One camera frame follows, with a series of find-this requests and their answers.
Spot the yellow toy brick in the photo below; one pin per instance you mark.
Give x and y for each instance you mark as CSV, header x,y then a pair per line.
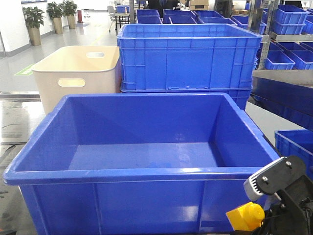
x,y
247,217

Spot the blue bin lower right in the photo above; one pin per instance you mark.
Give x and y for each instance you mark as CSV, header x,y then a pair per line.
x,y
298,143

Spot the potted plant right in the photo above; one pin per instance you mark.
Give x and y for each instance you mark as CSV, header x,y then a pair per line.
x,y
69,10

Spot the potted plant left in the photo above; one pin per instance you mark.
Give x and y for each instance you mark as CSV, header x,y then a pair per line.
x,y
33,17

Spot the beige plastic basket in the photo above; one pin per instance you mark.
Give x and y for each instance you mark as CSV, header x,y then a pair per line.
x,y
77,70

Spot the potted plant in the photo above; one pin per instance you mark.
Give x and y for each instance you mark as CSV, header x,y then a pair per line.
x,y
55,13
69,10
33,17

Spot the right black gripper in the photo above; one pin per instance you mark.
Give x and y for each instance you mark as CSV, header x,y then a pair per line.
x,y
293,214

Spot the blue bin on shelf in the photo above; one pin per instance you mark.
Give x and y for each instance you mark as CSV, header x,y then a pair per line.
x,y
278,60

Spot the large blue bin front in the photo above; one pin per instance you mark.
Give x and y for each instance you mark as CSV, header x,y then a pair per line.
x,y
138,164

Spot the cardboard box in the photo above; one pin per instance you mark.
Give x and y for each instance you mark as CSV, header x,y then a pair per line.
x,y
199,4

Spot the large blue ribbed crate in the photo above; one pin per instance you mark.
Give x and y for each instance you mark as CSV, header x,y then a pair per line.
x,y
187,57

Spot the potted plant middle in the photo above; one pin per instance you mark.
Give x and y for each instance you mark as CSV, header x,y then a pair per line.
x,y
55,13

